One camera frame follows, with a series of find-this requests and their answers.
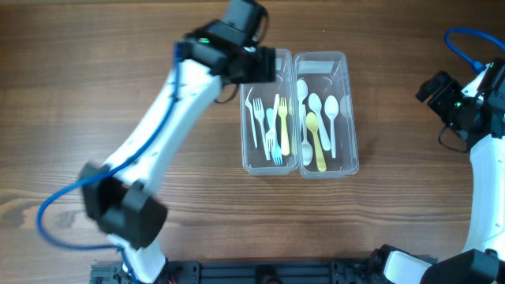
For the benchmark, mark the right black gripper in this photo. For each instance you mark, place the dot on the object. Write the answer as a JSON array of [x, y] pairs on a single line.
[[430, 89]]

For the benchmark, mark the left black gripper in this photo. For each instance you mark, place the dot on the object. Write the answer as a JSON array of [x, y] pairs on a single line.
[[262, 64]]

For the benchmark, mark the bent white fork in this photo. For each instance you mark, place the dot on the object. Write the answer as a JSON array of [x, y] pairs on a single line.
[[249, 106]]

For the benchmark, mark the tall white fork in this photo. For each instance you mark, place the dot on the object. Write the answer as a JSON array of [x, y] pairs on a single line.
[[259, 115]]

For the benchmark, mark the yellow fork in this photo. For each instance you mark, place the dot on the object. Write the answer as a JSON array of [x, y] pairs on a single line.
[[283, 112]]

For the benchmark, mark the white spoon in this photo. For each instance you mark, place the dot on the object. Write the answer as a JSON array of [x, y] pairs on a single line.
[[302, 92], [306, 148], [316, 106], [331, 108]]

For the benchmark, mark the cream white fork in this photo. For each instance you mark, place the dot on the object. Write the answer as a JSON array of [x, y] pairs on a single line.
[[271, 133]]

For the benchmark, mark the yellow-green spoon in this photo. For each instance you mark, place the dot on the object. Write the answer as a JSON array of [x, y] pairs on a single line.
[[313, 127]]

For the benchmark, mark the light blue fork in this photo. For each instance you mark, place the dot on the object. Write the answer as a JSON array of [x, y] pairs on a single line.
[[276, 153]]

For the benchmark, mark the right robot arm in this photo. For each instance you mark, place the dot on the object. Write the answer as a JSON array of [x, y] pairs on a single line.
[[482, 257]]

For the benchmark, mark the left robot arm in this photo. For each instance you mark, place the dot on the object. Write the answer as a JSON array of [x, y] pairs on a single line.
[[120, 195]]

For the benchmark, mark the left clear plastic container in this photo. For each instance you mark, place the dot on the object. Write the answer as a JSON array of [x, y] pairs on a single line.
[[253, 159]]

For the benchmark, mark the clear plastic container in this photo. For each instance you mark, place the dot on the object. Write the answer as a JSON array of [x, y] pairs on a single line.
[[253, 159], [326, 73]]

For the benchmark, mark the right clear plastic container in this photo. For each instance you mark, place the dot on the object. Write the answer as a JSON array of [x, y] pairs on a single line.
[[326, 73]]

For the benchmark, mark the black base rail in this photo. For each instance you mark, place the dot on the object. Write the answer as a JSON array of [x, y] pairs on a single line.
[[340, 271]]

